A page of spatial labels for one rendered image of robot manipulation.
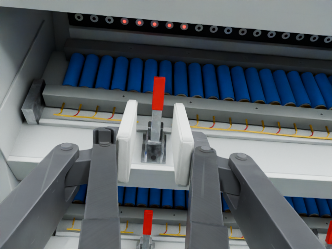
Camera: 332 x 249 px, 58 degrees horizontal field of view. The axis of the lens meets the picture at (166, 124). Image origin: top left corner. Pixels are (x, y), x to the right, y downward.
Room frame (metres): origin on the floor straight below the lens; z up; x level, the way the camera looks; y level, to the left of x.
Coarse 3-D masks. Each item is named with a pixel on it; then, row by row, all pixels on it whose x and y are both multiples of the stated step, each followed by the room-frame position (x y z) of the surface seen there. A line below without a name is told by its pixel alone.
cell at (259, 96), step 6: (246, 72) 0.41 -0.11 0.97; (252, 72) 0.40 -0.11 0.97; (246, 78) 0.40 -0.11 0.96; (252, 78) 0.39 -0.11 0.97; (258, 78) 0.40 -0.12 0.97; (252, 84) 0.38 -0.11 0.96; (258, 84) 0.38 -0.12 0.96; (252, 90) 0.37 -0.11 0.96; (258, 90) 0.37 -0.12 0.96; (252, 96) 0.36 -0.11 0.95; (258, 96) 0.36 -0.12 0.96; (252, 102) 0.36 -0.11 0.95; (264, 102) 0.36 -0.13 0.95
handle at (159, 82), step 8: (160, 80) 0.29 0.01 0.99; (160, 88) 0.29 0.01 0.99; (160, 96) 0.28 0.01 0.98; (152, 104) 0.28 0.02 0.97; (160, 104) 0.28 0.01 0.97; (152, 112) 0.28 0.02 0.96; (160, 112) 0.28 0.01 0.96; (152, 120) 0.28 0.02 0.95; (160, 120) 0.28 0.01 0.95; (152, 128) 0.28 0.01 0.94; (160, 128) 0.28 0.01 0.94; (152, 136) 0.27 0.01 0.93
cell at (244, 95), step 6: (234, 72) 0.40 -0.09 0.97; (240, 72) 0.40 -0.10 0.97; (234, 78) 0.39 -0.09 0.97; (240, 78) 0.39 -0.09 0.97; (234, 84) 0.38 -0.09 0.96; (240, 84) 0.38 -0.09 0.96; (246, 84) 0.38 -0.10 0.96; (234, 90) 0.38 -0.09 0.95; (240, 90) 0.37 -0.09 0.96; (246, 90) 0.37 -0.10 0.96; (240, 96) 0.36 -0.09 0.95; (246, 96) 0.36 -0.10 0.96
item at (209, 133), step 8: (40, 120) 0.30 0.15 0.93; (48, 120) 0.30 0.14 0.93; (56, 120) 0.30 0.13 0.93; (64, 120) 0.30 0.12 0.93; (136, 128) 0.30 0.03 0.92; (144, 128) 0.30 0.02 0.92; (168, 128) 0.31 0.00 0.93; (208, 136) 0.31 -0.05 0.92; (216, 136) 0.31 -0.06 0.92; (224, 136) 0.31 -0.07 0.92; (232, 136) 0.31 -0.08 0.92; (240, 136) 0.31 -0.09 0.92; (248, 136) 0.31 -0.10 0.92; (256, 136) 0.31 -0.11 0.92; (264, 136) 0.31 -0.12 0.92; (272, 136) 0.31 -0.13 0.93; (280, 136) 0.32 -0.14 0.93; (288, 136) 0.32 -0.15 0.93; (320, 144) 0.32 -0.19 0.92; (328, 144) 0.32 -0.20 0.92
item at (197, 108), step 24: (48, 96) 0.32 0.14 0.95; (72, 96) 0.32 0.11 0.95; (96, 96) 0.32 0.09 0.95; (120, 96) 0.33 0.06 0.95; (144, 96) 0.33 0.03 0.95; (168, 96) 0.34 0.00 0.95; (120, 120) 0.31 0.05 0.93; (216, 120) 0.33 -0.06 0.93; (240, 120) 0.33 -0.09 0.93; (264, 120) 0.33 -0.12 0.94; (288, 120) 0.33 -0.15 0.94; (312, 120) 0.33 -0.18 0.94
